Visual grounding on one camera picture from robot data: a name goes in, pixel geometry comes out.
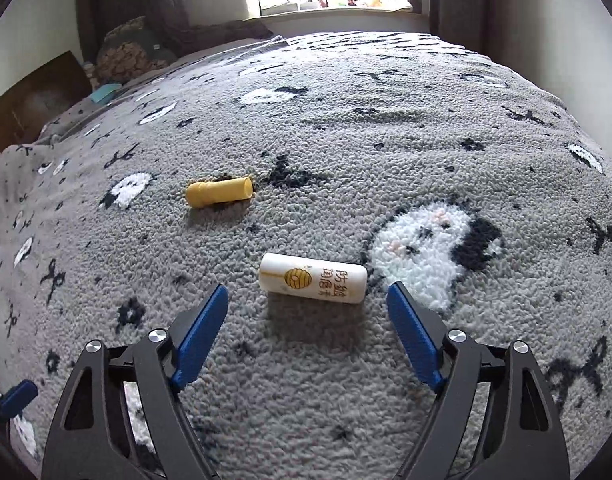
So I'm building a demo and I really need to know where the brown wooden headboard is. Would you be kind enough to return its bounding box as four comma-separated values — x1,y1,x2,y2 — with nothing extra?
0,51,94,158

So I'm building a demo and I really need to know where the teal flat item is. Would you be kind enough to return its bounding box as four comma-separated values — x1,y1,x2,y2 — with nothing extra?
92,83,121,104

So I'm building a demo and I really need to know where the white window sill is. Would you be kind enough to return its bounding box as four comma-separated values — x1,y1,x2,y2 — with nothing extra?
246,7,429,36

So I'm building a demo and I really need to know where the white storage box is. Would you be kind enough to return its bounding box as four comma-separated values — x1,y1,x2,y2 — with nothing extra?
181,0,261,26

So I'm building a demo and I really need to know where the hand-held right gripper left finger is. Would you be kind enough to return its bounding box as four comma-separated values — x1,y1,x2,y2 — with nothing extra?
42,282,230,480

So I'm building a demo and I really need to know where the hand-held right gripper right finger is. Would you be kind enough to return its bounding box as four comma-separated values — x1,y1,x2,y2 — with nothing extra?
386,281,572,480

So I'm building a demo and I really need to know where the white lip balm tube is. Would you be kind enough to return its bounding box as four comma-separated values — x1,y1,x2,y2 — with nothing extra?
258,252,369,306

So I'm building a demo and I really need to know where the grey printed bed sheet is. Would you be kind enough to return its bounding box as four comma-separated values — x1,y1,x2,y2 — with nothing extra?
0,85,152,376

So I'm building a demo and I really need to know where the brown patterned pillow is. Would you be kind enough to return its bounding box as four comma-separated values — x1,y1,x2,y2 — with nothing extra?
93,15,179,86

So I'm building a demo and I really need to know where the yellow plastic cap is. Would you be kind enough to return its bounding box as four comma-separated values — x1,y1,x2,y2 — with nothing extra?
186,175,255,209

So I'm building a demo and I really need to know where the grey fluffy printed blanket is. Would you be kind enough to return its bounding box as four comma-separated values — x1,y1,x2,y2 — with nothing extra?
0,30,612,480

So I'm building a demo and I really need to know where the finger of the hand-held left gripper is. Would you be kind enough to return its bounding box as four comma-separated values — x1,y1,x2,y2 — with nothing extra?
0,379,39,431

